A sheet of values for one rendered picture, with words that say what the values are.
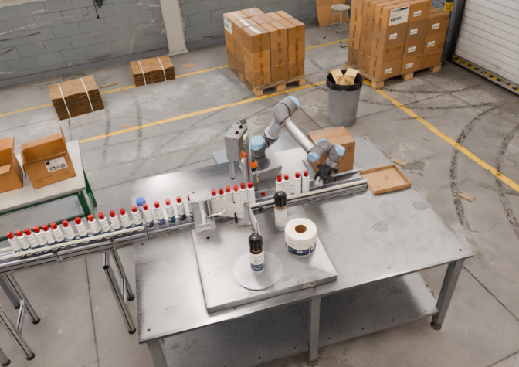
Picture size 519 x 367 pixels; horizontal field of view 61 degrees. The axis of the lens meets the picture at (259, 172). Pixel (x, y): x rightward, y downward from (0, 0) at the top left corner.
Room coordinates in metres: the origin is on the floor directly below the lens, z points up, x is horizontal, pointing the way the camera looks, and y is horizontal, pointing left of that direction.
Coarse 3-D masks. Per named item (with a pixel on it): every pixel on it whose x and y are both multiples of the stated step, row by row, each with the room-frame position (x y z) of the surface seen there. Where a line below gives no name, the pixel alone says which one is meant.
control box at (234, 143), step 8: (232, 128) 2.50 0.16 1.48; (224, 136) 2.42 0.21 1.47; (232, 136) 2.41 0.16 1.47; (240, 136) 2.42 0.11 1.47; (232, 144) 2.40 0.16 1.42; (240, 144) 2.40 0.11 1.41; (248, 144) 2.52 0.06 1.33; (232, 152) 2.40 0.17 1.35; (240, 152) 2.39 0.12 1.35; (232, 160) 2.40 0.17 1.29; (240, 160) 2.39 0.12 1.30
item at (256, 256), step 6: (252, 234) 1.81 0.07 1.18; (258, 234) 1.81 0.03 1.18; (252, 240) 1.77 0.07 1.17; (258, 240) 1.77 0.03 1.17; (252, 246) 1.76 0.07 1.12; (258, 246) 1.76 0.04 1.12; (252, 252) 1.78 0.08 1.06; (258, 252) 1.77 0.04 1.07; (252, 258) 1.76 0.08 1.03; (258, 258) 1.75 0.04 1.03; (252, 264) 1.76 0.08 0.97; (258, 264) 1.75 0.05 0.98; (264, 264) 1.79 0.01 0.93; (252, 270) 1.77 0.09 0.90; (258, 270) 1.75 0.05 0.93
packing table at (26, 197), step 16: (80, 160) 3.28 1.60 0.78; (80, 176) 3.03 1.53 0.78; (16, 192) 2.87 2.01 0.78; (32, 192) 2.85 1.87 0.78; (48, 192) 2.84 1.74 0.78; (64, 192) 2.83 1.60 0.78; (80, 192) 2.90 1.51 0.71; (0, 208) 2.68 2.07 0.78; (16, 208) 2.70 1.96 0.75; (48, 224) 3.10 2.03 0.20; (0, 240) 2.94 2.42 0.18
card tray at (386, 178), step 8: (376, 168) 2.75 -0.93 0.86; (384, 168) 2.77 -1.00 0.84; (392, 168) 2.77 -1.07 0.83; (368, 176) 2.69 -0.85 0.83; (376, 176) 2.69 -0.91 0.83; (384, 176) 2.68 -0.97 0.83; (392, 176) 2.67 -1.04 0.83; (400, 176) 2.67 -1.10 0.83; (368, 184) 2.60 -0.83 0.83; (376, 184) 2.59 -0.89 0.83; (384, 184) 2.59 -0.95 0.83; (392, 184) 2.58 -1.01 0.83; (400, 184) 2.57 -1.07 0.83; (408, 184) 2.53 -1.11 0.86; (376, 192) 2.48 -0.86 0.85; (384, 192) 2.49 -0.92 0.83
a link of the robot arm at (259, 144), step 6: (252, 138) 2.87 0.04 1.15; (258, 138) 2.86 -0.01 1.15; (264, 138) 2.87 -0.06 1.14; (252, 144) 2.81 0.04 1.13; (258, 144) 2.79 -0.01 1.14; (264, 144) 2.83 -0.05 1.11; (252, 150) 2.81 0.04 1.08; (258, 150) 2.79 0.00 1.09; (264, 150) 2.82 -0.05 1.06; (258, 156) 2.79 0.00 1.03
